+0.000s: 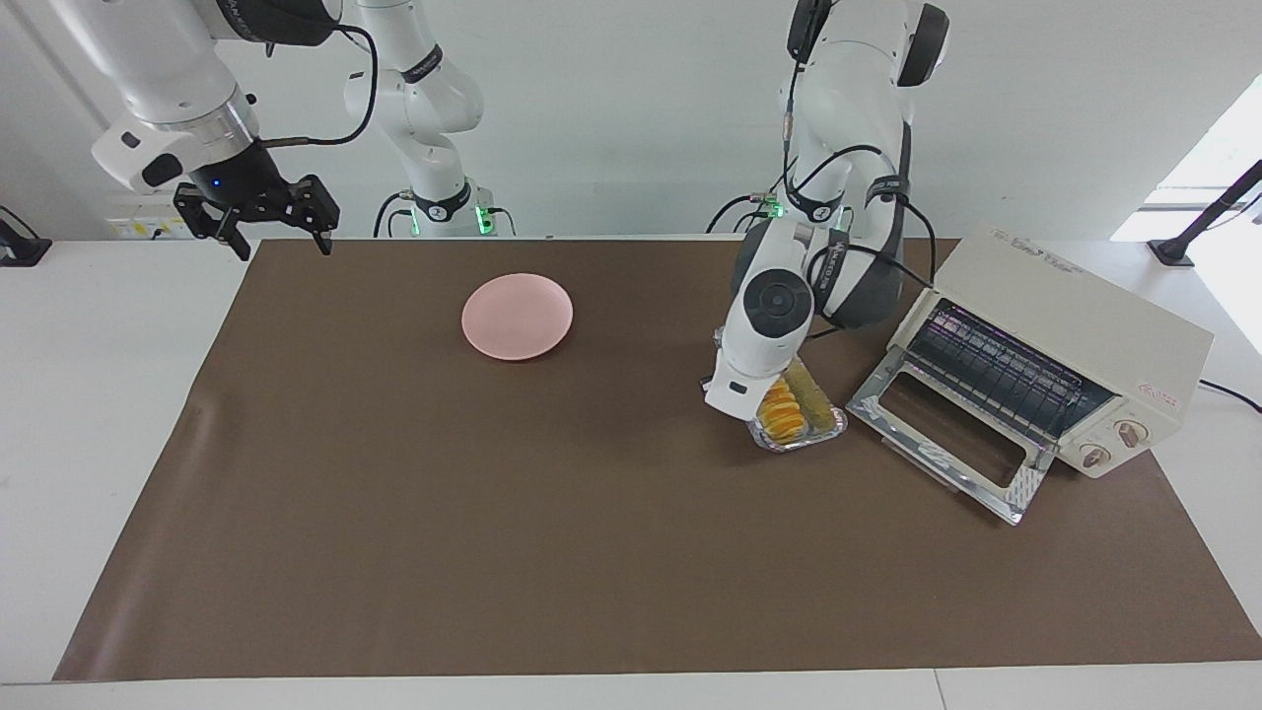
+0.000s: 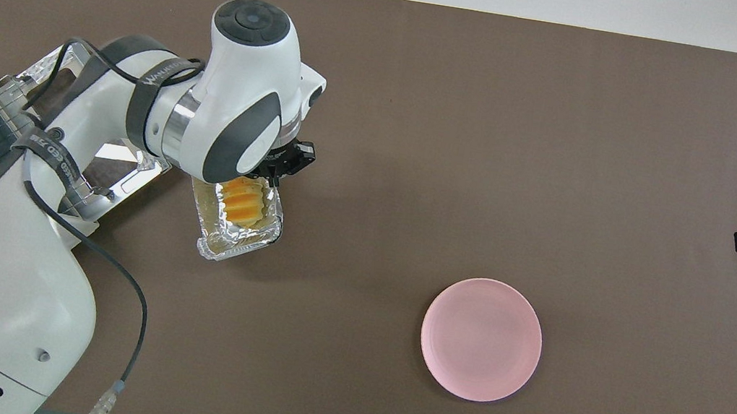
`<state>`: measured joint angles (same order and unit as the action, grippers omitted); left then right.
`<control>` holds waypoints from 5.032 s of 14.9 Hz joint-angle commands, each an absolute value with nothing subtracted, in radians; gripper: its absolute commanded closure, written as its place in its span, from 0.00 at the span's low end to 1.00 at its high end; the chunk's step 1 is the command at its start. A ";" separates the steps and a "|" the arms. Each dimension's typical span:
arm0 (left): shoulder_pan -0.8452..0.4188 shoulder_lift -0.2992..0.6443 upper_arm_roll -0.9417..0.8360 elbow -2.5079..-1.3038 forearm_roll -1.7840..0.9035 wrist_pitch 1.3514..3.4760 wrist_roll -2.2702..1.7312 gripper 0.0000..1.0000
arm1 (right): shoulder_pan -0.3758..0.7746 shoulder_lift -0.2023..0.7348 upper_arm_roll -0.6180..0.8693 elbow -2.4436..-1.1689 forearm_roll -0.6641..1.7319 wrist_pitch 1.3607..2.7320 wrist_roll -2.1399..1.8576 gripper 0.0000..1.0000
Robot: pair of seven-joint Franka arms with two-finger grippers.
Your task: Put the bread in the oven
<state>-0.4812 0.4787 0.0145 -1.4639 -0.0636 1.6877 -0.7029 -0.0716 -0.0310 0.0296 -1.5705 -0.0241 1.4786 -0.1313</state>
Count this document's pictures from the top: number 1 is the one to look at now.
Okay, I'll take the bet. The yellow twisted bread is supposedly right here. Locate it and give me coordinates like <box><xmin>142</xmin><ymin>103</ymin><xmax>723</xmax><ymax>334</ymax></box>
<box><xmin>759</xmin><ymin>380</ymin><xmax>807</xmax><ymax>442</ymax></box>

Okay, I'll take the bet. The aluminium foil tray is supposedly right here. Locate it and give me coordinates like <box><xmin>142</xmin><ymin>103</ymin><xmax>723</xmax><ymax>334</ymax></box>
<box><xmin>749</xmin><ymin>357</ymin><xmax>849</xmax><ymax>454</ymax></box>

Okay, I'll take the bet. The glass oven door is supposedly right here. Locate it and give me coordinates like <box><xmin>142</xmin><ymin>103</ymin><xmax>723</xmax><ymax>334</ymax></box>
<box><xmin>846</xmin><ymin>355</ymin><xmax>1058</xmax><ymax>526</ymax></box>

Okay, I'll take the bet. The metal oven rack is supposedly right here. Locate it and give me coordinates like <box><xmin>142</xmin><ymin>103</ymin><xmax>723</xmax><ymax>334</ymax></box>
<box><xmin>907</xmin><ymin>301</ymin><xmax>1097</xmax><ymax>437</ymax></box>

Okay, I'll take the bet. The cream toaster oven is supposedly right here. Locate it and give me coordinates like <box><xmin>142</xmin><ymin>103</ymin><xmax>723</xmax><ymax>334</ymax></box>
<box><xmin>887</xmin><ymin>229</ymin><xmax>1215</xmax><ymax>480</ymax></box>

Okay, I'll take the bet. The black clamp stand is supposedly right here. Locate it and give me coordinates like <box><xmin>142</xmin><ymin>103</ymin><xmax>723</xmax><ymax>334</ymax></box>
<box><xmin>0</xmin><ymin>205</ymin><xmax>52</xmax><ymax>267</ymax></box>

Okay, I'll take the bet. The pink round plate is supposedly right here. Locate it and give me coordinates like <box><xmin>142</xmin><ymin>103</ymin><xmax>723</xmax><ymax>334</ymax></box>
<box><xmin>461</xmin><ymin>273</ymin><xmax>574</xmax><ymax>361</ymax></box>

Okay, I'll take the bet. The brown table mat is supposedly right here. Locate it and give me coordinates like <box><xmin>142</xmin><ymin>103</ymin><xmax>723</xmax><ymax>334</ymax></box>
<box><xmin>52</xmin><ymin>237</ymin><xmax>1262</xmax><ymax>681</ymax></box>

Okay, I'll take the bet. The black pole stand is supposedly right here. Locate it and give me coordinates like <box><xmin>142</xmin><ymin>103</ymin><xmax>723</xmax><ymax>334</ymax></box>
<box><xmin>1149</xmin><ymin>160</ymin><xmax>1262</xmax><ymax>267</ymax></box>

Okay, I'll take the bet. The black right base cable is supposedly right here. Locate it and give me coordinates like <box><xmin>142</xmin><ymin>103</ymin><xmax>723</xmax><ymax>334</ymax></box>
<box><xmin>373</xmin><ymin>190</ymin><xmax>415</xmax><ymax>239</ymax></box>

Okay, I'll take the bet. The black base cable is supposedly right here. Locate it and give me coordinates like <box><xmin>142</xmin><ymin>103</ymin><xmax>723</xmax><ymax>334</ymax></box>
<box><xmin>706</xmin><ymin>192</ymin><xmax>785</xmax><ymax>235</ymax></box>
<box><xmin>373</xmin><ymin>190</ymin><xmax>415</xmax><ymax>239</ymax></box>

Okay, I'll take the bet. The white wall socket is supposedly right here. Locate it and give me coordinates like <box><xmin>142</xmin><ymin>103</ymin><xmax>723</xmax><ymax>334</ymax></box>
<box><xmin>106</xmin><ymin>207</ymin><xmax>193</xmax><ymax>241</ymax></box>

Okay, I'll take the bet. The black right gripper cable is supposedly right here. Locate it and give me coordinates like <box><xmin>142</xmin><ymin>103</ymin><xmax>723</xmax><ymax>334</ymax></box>
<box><xmin>258</xmin><ymin>25</ymin><xmax>379</xmax><ymax>149</ymax></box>

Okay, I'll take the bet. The black left base cable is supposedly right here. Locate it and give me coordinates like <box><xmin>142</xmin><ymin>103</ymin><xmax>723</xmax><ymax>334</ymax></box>
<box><xmin>706</xmin><ymin>192</ymin><xmax>785</xmax><ymax>235</ymax></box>

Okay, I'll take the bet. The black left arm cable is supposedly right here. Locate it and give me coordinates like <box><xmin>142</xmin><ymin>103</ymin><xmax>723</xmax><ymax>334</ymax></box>
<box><xmin>784</xmin><ymin>99</ymin><xmax>938</xmax><ymax>289</ymax></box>

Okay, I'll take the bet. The black oven power cable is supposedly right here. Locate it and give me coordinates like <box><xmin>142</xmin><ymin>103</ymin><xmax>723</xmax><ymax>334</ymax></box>
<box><xmin>1198</xmin><ymin>380</ymin><xmax>1262</xmax><ymax>413</ymax></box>

